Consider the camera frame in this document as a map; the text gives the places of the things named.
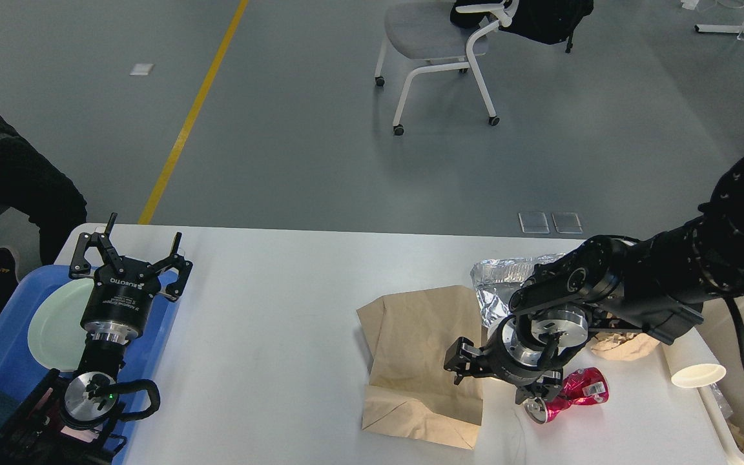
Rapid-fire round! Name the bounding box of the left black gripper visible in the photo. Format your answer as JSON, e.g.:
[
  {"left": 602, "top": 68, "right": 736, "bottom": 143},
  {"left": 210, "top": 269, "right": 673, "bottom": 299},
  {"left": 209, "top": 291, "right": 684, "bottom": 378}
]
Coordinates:
[{"left": 68, "top": 212, "right": 193, "bottom": 343}]

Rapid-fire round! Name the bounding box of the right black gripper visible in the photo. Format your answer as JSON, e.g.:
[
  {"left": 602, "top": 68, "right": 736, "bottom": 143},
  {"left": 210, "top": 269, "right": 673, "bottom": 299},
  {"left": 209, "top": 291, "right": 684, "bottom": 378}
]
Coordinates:
[{"left": 443, "top": 316, "right": 566, "bottom": 404}]

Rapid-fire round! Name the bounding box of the green plate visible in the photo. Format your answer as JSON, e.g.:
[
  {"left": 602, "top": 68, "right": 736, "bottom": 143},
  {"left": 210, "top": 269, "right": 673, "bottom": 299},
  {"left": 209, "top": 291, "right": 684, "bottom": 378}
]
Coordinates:
[{"left": 27, "top": 279, "right": 94, "bottom": 373}]

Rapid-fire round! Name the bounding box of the aluminium foil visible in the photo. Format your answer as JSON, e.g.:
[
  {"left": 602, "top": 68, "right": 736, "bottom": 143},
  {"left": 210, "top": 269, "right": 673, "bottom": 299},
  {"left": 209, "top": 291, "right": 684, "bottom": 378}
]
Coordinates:
[{"left": 470, "top": 253, "right": 564, "bottom": 329}]

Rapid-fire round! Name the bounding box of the brown paper bag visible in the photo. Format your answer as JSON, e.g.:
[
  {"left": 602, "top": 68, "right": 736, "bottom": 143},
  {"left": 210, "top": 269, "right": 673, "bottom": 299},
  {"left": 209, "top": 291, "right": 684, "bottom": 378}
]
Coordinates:
[{"left": 357, "top": 285, "right": 483, "bottom": 450}]

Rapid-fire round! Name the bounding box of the pink ribbed mug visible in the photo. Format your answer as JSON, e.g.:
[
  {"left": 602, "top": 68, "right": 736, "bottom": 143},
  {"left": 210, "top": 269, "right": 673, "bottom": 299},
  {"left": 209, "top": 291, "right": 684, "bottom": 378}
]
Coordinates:
[{"left": 59, "top": 409, "right": 116, "bottom": 448}]

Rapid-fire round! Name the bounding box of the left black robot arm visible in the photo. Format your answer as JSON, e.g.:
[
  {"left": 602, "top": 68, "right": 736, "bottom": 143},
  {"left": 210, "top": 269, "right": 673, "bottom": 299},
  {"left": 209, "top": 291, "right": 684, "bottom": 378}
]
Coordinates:
[{"left": 0, "top": 215, "right": 194, "bottom": 464}]

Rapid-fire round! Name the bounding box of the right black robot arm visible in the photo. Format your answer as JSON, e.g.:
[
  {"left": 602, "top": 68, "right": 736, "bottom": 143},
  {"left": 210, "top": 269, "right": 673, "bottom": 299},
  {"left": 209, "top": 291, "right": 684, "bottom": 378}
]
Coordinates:
[{"left": 444, "top": 157, "right": 744, "bottom": 404}]

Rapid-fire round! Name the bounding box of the crushed red can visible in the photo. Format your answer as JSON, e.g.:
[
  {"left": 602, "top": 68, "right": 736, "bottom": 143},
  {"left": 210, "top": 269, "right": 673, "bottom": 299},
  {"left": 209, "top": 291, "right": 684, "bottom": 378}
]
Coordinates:
[{"left": 522, "top": 367, "right": 610, "bottom": 424}]

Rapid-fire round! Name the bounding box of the crumpled brown napkin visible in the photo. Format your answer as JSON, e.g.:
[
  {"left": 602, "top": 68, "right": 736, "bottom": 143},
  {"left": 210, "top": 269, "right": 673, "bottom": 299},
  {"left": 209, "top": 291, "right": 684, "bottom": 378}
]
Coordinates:
[{"left": 588, "top": 333, "right": 659, "bottom": 362}]

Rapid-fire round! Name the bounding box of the seated person in black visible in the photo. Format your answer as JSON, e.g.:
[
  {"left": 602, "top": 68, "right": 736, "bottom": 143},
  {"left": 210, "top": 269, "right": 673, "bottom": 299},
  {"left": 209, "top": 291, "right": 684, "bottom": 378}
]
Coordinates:
[{"left": 0, "top": 77, "right": 88, "bottom": 317}]

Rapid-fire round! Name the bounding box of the lying white paper cup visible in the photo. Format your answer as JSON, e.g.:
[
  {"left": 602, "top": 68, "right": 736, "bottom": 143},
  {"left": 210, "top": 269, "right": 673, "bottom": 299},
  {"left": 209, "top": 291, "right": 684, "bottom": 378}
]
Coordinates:
[{"left": 661, "top": 327, "right": 727, "bottom": 389}]

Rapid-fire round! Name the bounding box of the grey white office chair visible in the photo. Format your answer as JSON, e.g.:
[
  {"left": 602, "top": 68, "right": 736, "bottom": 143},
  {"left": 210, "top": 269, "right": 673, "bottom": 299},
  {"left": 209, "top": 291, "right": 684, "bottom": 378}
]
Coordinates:
[{"left": 375, "top": 1, "right": 519, "bottom": 136}]

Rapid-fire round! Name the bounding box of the black backpack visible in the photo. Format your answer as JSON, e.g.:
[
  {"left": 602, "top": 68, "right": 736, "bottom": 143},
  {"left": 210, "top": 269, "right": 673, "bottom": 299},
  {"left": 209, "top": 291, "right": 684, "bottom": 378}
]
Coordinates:
[{"left": 449, "top": 1, "right": 594, "bottom": 53}]

